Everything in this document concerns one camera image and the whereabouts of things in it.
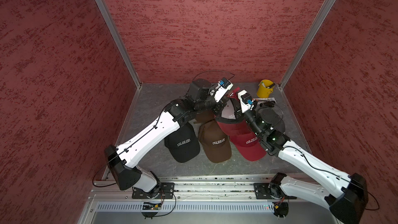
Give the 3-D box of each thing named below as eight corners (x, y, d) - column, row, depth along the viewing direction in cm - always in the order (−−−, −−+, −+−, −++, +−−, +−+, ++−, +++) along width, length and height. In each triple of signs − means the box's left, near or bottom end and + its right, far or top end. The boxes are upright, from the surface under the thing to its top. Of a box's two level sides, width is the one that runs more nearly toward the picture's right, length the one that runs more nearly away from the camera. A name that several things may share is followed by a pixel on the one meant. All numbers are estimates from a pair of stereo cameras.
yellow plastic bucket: (257, 100, 116) (262, 89, 107) (254, 90, 123) (259, 79, 113) (269, 100, 116) (275, 89, 107) (266, 90, 123) (271, 79, 113)
